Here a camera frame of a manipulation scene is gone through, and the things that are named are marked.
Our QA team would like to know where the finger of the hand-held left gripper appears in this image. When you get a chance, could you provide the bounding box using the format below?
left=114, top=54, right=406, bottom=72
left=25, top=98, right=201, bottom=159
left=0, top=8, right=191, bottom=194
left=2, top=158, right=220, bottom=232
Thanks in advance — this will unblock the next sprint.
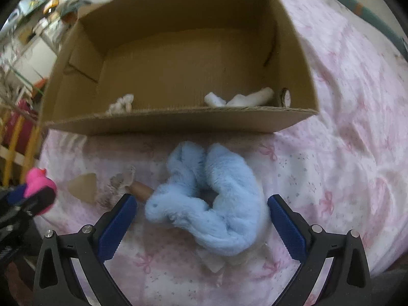
left=0, top=183, right=58, bottom=218

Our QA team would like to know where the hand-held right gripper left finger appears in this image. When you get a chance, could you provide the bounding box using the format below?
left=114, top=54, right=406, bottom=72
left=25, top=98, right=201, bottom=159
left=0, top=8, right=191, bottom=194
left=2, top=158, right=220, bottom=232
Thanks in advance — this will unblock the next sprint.
left=33, top=193, right=138, bottom=306

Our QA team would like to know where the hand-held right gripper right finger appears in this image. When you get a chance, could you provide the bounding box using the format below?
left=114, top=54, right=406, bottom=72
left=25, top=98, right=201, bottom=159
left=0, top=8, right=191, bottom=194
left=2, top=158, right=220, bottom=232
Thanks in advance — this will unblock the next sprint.
left=267, top=194, right=371, bottom=306

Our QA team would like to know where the pink rubber duck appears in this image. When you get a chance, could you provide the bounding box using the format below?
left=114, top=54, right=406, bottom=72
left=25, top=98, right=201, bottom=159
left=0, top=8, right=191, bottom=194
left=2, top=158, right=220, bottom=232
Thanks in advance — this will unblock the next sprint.
left=25, top=168, right=57, bottom=199

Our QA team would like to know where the light blue fluffy plush toy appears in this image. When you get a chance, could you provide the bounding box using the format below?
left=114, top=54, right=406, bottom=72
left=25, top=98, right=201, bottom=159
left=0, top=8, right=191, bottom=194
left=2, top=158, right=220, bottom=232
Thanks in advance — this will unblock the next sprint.
left=145, top=141, right=271, bottom=257

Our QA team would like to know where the brown cardboard box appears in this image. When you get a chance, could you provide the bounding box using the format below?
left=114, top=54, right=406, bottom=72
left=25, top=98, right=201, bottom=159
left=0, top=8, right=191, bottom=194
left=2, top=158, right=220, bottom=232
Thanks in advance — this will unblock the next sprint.
left=37, top=0, right=320, bottom=136

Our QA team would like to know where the white knitted soft toy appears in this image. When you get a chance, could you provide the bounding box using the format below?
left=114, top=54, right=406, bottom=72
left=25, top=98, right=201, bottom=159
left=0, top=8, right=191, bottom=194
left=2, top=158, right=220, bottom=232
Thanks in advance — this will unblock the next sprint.
left=106, top=94, right=135, bottom=116

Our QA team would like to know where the brown stick toy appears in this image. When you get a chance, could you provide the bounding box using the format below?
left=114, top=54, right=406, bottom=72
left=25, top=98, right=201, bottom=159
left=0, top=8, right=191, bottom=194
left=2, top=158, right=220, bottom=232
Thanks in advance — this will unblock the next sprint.
left=131, top=181, right=155, bottom=203

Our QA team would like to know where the doll with brown limbs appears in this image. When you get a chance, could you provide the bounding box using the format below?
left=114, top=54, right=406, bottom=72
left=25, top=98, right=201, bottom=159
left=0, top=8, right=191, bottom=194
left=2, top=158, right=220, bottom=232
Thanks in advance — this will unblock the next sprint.
left=101, top=164, right=137, bottom=206

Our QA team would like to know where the yellow wooden railing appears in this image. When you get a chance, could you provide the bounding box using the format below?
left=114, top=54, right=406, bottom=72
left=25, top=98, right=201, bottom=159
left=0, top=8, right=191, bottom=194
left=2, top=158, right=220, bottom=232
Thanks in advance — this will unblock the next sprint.
left=0, top=108, right=43, bottom=187

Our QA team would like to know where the pink floral blanket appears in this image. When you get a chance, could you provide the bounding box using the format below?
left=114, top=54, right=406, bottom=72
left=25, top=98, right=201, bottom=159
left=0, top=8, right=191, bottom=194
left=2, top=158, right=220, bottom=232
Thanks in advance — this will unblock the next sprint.
left=34, top=0, right=408, bottom=306

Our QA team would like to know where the round brown white toy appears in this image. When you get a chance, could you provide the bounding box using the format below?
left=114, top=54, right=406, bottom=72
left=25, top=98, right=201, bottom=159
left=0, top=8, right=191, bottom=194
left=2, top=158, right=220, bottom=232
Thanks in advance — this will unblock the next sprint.
left=279, top=87, right=292, bottom=108

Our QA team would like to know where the white plush toy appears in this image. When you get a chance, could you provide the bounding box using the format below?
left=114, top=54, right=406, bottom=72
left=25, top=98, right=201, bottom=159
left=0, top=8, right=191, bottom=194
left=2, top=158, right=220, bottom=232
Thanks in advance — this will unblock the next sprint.
left=204, top=86, right=275, bottom=108

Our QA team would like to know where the white shelf unit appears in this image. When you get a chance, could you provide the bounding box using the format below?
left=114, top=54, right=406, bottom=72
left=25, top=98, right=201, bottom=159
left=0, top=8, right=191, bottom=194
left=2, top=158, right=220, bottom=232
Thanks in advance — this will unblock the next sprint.
left=0, top=0, right=69, bottom=103

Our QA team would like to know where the teal striped pillow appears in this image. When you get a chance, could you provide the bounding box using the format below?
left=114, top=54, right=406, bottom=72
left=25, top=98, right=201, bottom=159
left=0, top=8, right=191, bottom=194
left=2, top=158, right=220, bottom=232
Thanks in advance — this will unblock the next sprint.
left=325, top=0, right=408, bottom=52

